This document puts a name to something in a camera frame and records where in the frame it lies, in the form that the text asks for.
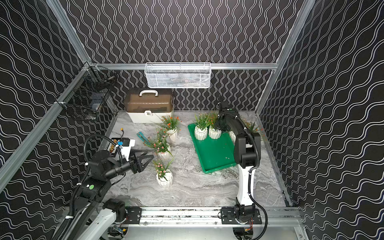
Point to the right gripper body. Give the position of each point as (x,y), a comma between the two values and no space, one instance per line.
(220,125)

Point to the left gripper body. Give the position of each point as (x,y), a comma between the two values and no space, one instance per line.
(136,164)

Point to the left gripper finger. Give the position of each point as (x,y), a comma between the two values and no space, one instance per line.
(142,154)
(144,161)

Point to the orange flower plant pot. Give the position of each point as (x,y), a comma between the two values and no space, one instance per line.
(170,125)
(214,132)

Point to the green grass plant white pot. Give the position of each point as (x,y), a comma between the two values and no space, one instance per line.
(201,128)

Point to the pink flower plant pot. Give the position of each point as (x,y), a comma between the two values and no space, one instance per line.
(159,144)
(164,174)
(233,137)

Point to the green plastic tray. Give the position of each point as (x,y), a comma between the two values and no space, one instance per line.
(214,155)

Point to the orange flower plant back pot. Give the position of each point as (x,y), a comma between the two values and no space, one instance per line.
(170,125)

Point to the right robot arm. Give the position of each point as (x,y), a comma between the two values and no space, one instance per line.
(247,156)

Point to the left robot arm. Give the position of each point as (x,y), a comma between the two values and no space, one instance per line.
(89,216)

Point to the brown lidded storage case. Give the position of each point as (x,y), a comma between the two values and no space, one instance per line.
(149,105)

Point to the black tray with brown items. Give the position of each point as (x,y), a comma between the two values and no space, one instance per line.
(112,147)

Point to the pink flower plant front pot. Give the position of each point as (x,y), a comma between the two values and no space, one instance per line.
(164,174)

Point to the grass plant far right pot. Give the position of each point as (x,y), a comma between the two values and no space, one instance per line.
(254,127)

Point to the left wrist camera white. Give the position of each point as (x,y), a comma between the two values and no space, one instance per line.
(125,145)

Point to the teal handled tool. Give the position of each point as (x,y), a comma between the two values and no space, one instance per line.
(141,136)

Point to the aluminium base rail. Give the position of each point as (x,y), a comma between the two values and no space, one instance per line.
(215,217)

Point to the black wire wall basket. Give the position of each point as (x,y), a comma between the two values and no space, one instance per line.
(86,101)

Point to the white wire mesh basket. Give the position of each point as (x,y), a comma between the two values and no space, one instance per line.
(178,75)

